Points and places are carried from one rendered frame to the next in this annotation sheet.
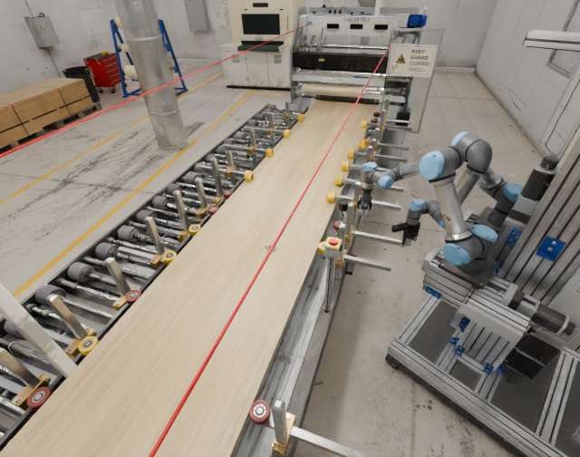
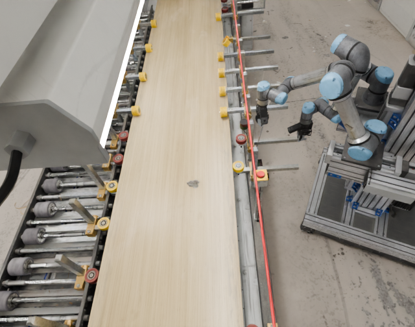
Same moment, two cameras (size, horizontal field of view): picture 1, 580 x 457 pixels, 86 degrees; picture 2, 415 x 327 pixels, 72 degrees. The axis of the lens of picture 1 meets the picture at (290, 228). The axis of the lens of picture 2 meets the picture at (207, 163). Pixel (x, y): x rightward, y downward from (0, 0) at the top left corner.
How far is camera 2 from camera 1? 0.52 m
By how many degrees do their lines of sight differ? 16
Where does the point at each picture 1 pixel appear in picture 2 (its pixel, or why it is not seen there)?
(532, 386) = (410, 213)
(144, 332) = (122, 305)
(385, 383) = (306, 246)
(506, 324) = (402, 192)
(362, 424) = (300, 285)
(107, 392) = not seen: outside the picture
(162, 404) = not seen: outside the picture
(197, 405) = not seen: outside the picture
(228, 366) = (211, 307)
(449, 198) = (349, 110)
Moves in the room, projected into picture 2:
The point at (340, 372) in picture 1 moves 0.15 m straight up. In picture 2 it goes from (270, 252) to (271, 245)
